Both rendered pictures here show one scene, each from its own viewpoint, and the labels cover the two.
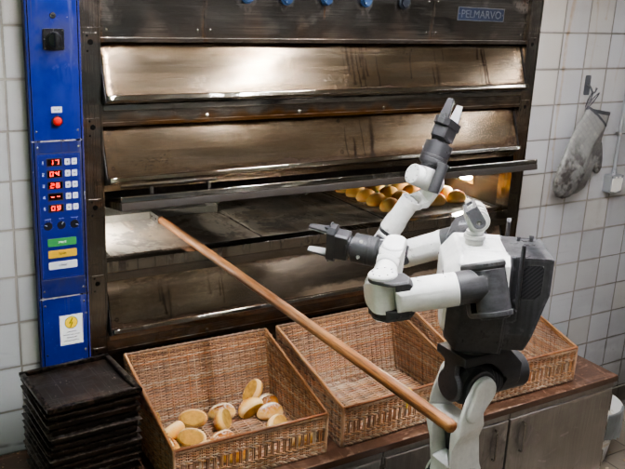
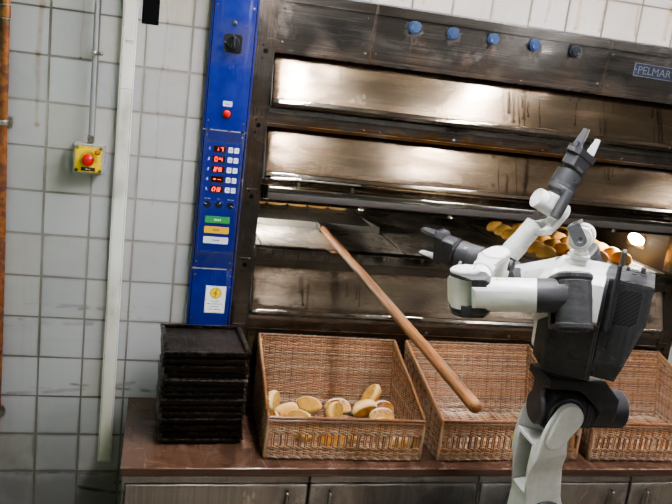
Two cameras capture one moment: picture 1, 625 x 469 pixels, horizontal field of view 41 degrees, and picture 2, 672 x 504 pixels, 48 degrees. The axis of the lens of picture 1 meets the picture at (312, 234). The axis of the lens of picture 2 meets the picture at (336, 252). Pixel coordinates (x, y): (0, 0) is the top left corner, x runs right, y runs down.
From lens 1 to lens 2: 0.55 m
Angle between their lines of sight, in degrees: 18
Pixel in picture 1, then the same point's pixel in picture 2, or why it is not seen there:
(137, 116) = (298, 122)
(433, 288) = (510, 288)
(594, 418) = not seen: outside the picture
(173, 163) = (325, 168)
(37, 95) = (213, 89)
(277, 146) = (428, 170)
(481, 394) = (564, 420)
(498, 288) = (578, 300)
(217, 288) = (353, 292)
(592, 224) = not seen: outside the picture
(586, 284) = not seen: outside the picture
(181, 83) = (342, 97)
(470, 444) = (550, 473)
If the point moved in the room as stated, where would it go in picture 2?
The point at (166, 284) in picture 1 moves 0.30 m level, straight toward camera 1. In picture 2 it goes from (307, 279) to (290, 299)
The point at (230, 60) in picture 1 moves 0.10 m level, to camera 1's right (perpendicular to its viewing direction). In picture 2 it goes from (391, 84) to (417, 87)
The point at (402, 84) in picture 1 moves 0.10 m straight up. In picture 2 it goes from (563, 129) to (568, 103)
